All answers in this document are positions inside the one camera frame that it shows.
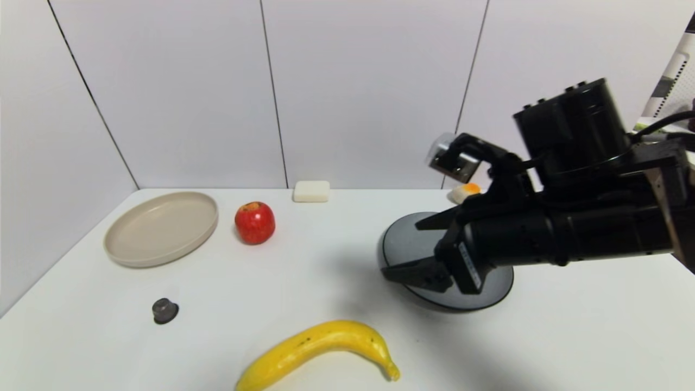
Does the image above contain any white rectangular soap block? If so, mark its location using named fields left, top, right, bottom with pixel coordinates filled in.
left=293, top=181, right=331, bottom=204

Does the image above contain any small dark knob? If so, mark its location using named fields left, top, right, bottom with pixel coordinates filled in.
left=152, top=298, right=180, bottom=325

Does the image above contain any red apple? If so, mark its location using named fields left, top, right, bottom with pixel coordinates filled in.
left=235, top=201, right=276, bottom=245

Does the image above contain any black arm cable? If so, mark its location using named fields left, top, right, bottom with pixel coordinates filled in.
left=633, top=111, right=695, bottom=136

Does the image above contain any white and orange sushi piece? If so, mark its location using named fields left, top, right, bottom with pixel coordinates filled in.
left=450, top=183, right=482, bottom=205

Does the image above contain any yellow banana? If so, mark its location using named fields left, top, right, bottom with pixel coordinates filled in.
left=235, top=320, right=401, bottom=391

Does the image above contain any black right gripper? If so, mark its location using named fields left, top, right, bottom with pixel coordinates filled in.
left=380, top=194, right=570, bottom=295

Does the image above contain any white perforated panel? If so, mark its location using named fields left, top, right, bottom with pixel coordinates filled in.
left=641, top=14, right=695, bottom=121

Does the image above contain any gray round plate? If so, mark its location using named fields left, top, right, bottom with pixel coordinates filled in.
left=382, top=212, right=515, bottom=312

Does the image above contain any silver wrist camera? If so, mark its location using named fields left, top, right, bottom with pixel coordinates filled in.
left=425, top=132, right=482, bottom=184

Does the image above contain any beige round plate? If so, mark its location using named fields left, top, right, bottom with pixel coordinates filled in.
left=104, top=191, right=219, bottom=269

